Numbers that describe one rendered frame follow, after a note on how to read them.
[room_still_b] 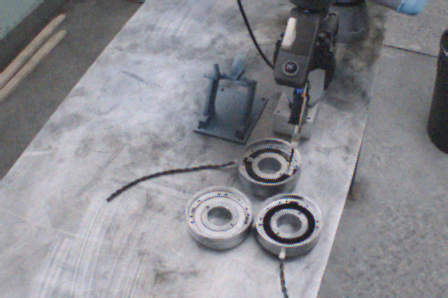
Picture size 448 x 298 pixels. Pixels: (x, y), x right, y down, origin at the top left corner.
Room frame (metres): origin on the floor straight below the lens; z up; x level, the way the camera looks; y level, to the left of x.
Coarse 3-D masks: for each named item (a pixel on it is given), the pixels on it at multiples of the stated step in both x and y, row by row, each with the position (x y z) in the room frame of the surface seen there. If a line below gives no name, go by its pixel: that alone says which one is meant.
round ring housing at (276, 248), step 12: (264, 204) 0.55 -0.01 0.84; (276, 204) 0.56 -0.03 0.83; (300, 204) 0.56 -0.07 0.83; (312, 204) 0.55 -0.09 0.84; (276, 216) 0.54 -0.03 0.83; (288, 216) 0.54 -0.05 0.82; (300, 216) 0.54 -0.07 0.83; (276, 228) 0.51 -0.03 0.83; (300, 228) 0.53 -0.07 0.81; (264, 240) 0.49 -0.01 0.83; (312, 240) 0.48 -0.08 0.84; (276, 252) 0.47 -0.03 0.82; (288, 252) 0.47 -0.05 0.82; (300, 252) 0.47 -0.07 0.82
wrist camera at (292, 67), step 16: (304, 16) 0.68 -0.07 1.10; (320, 16) 0.68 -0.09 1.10; (288, 32) 0.66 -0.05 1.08; (304, 32) 0.66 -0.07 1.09; (288, 48) 0.64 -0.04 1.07; (304, 48) 0.64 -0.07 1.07; (288, 64) 0.62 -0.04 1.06; (304, 64) 0.62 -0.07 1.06; (288, 80) 0.60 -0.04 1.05; (304, 80) 0.60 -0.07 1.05
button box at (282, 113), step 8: (280, 104) 0.78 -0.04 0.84; (288, 104) 0.78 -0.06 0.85; (280, 112) 0.76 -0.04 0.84; (288, 112) 0.76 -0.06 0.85; (312, 112) 0.76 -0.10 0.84; (280, 120) 0.75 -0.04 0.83; (288, 120) 0.74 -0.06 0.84; (312, 120) 0.74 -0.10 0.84; (280, 128) 0.75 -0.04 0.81; (288, 128) 0.74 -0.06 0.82; (304, 128) 0.74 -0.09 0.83; (312, 128) 0.74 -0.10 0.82; (304, 136) 0.74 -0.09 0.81
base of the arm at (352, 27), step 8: (360, 0) 1.07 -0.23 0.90; (336, 8) 1.05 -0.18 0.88; (344, 8) 1.05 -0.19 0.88; (352, 8) 1.05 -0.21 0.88; (360, 8) 1.07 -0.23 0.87; (344, 16) 1.05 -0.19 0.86; (352, 16) 1.05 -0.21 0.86; (360, 16) 1.06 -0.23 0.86; (368, 16) 1.09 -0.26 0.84; (344, 24) 1.04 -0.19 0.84; (352, 24) 1.05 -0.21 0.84; (360, 24) 1.06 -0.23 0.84; (368, 24) 1.07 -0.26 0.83; (344, 32) 1.04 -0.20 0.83; (352, 32) 1.04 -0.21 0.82; (360, 32) 1.05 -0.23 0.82; (368, 32) 1.07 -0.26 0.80; (344, 40) 1.03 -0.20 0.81; (352, 40) 1.04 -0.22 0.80
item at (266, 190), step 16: (256, 144) 0.69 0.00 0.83; (272, 144) 0.69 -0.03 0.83; (288, 144) 0.68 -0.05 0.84; (240, 160) 0.65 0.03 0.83; (256, 160) 0.66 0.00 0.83; (272, 160) 0.66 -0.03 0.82; (240, 176) 0.62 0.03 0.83; (272, 176) 0.62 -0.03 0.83; (256, 192) 0.60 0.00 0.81; (272, 192) 0.59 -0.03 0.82
